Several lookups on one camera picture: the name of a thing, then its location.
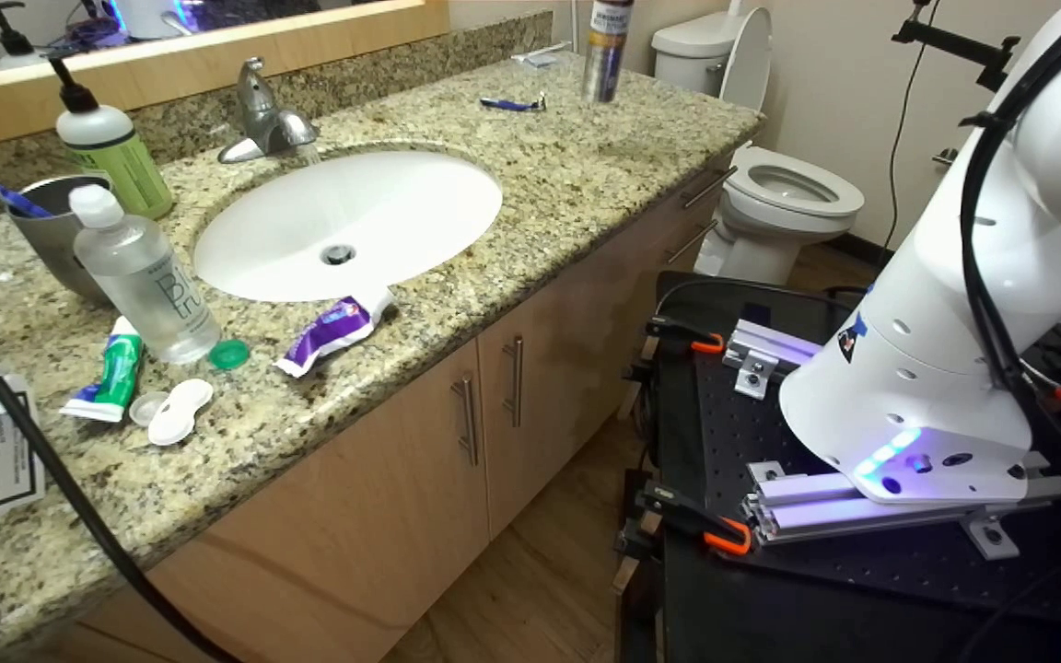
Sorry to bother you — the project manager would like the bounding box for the spray bottle with yellow lid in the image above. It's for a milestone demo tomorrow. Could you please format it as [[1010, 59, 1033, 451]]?
[[582, 0, 639, 108]]

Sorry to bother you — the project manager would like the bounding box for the clear bottle with white cap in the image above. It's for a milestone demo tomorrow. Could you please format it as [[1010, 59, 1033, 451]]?
[[67, 181, 225, 369]]

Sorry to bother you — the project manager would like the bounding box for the green soap pump bottle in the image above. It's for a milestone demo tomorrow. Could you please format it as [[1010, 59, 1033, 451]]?
[[43, 51, 180, 226]]

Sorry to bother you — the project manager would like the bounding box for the purple toothpaste tube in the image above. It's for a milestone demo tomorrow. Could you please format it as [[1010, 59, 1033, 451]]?
[[274, 290, 397, 385]]

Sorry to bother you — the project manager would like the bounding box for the white oval sink basin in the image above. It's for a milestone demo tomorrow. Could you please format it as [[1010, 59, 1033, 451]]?
[[193, 144, 509, 306]]

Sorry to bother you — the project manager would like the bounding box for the beige wooden vanity cabinet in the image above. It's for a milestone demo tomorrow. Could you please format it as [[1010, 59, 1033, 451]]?
[[10, 144, 754, 663]]

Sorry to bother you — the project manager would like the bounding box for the clear plastic packet with label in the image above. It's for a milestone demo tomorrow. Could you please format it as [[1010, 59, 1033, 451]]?
[[511, 38, 579, 69]]

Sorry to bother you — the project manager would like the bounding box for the white toilet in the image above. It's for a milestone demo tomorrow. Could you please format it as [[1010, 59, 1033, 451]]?
[[648, 5, 869, 288]]

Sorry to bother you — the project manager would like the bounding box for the small green round cap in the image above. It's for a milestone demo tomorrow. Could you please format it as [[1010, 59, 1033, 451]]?
[[207, 337, 256, 377]]

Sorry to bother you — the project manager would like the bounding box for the chrome sink faucet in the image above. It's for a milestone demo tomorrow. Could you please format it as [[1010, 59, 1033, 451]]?
[[214, 51, 323, 171]]

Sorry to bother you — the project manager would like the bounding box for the white contact lens case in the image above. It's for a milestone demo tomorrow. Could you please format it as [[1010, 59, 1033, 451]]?
[[124, 377, 221, 451]]

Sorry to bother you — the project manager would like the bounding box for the black robot table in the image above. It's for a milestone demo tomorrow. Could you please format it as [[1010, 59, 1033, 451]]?
[[619, 269, 1061, 663]]

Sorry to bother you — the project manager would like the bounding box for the green toothpaste tube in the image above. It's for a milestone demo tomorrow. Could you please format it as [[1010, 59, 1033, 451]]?
[[61, 315, 151, 426]]

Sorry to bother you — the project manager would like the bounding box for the grey metal cup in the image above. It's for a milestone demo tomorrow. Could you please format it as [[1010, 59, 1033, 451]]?
[[9, 171, 117, 309]]

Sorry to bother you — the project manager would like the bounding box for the metal cabinet door handle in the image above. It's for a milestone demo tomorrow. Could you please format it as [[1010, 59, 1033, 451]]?
[[501, 333, 530, 433], [450, 372, 487, 468]]

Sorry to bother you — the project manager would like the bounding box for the orange handled black clamp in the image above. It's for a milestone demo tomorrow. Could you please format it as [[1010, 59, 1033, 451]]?
[[635, 489, 761, 565], [644, 315, 729, 360]]

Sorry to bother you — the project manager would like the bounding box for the metal drawer handle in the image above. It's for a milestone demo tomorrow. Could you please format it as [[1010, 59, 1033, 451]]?
[[676, 171, 729, 214]]

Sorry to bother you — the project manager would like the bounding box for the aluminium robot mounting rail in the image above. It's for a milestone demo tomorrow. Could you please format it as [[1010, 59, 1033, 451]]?
[[726, 316, 1061, 565]]

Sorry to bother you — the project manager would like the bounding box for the wood framed wall mirror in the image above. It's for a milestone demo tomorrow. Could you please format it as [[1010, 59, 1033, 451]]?
[[0, 0, 454, 155]]

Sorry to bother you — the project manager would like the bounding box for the black cable along robot arm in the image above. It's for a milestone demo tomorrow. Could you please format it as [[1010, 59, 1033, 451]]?
[[953, 0, 1061, 493]]

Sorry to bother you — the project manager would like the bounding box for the thick black power cable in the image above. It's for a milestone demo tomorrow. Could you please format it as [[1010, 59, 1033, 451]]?
[[0, 290, 239, 663]]

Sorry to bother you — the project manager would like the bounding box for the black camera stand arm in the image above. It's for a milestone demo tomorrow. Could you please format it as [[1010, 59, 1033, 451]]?
[[892, 0, 1023, 97]]

